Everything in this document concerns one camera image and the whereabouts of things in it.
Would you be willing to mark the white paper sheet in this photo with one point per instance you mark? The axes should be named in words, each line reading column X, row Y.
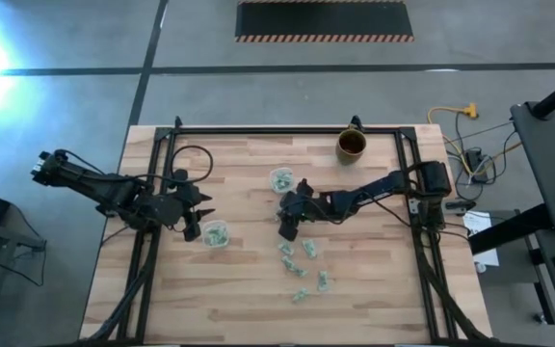
column 477, row 224

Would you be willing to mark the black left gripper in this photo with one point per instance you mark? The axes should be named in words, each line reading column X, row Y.
column 176, row 207

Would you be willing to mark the black power strip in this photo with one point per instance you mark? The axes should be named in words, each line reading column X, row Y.
column 475, row 164

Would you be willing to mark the brown mug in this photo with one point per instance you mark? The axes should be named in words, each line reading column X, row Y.
column 352, row 144

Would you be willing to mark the black bar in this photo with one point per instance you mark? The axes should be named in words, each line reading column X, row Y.
column 509, row 229

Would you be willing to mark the white bracket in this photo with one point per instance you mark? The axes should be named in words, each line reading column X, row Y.
column 413, row 206

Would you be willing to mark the black caster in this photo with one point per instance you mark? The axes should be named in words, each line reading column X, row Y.
column 540, row 318

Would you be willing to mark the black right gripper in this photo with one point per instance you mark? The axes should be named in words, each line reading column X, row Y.
column 306, row 207

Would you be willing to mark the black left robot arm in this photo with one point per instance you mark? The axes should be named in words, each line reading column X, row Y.
column 94, row 180

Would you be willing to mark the black hazard striped floor mat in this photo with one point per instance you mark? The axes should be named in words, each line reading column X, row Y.
column 323, row 19

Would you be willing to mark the grey metal stand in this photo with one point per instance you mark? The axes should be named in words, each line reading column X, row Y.
column 7, row 235

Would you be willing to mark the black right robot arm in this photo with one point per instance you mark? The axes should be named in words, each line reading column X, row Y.
column 378, row 185

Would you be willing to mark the clear plastic bin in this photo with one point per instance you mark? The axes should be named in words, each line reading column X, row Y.
column 204, row 233
column 272, row 180

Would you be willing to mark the black frame clamp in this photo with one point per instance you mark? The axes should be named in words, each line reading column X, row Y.
column 355, row 121
column 177, row 121

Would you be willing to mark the grey desk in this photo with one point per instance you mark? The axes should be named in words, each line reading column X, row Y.
column 552, row 159
column 547, row 289

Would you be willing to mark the black adapter box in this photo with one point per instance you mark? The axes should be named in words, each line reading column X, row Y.
column 460, row 206

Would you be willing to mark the small white cap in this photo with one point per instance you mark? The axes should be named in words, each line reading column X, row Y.
column 480, row 267

